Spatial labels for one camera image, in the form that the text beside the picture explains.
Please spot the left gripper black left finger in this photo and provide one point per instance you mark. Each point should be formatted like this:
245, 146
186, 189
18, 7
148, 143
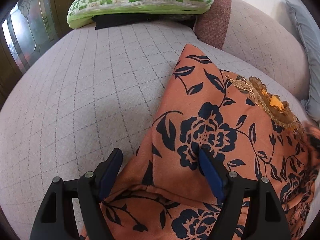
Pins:
55, 218

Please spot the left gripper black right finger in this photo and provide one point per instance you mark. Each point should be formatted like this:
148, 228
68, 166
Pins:
265, 218

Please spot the orange black floral garment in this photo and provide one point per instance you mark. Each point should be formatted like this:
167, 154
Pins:
162, 193

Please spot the pink grid bed mattress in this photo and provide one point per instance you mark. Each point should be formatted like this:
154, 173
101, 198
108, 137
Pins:
94, 90

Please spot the pink maroon bed headboard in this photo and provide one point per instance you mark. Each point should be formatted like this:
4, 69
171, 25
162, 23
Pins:
246, 32

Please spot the black folded cloth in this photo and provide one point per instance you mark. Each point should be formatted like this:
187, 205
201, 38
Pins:
113, 20

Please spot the wooden glass door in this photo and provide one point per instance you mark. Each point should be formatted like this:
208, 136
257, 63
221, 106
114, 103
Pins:
28, 29

